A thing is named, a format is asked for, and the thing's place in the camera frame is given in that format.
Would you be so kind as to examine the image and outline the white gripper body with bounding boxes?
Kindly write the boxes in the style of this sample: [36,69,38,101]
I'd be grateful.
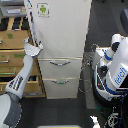
[25,44,39,57]

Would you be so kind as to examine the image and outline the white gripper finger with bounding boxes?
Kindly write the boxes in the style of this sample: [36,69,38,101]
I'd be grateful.
[37,41,43,52]
[24,37,30,47]

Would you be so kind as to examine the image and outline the white fridge door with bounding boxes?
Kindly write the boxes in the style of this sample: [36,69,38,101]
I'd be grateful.
[24,0,92,59]

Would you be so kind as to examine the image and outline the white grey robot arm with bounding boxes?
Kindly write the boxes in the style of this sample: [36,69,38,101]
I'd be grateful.
[0,38,43,128]

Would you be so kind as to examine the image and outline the wooden drawer cabinet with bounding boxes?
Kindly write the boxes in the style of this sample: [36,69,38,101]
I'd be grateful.
[0,17,45,97]

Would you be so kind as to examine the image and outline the white refrigerator body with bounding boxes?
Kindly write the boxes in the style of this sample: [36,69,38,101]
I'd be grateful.
[23,0,93,100]

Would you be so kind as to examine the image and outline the grey box on cabinet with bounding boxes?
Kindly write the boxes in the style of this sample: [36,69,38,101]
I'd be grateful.
[0,6,26,17]

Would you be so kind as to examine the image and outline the green android sticker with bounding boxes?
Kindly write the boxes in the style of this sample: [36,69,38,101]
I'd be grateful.
[37,3,50,17]

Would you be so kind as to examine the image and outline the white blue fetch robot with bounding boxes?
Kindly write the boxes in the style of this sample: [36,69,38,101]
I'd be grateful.
[92,34,128,106]

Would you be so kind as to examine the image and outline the upper fridge drawer handle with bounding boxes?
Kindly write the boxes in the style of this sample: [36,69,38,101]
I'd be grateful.
[49,61,71,66]

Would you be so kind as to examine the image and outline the fridge drawer handle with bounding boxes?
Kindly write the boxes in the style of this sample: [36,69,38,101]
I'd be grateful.
[49,61,71,66]
[52,80,69,84]

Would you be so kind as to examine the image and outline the lower fridge drawer handle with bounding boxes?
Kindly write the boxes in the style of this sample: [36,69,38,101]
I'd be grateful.
[52,80,69,84]

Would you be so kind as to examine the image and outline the grey cable on floor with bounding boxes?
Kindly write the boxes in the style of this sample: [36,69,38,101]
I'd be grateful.
[77,43,100,94]

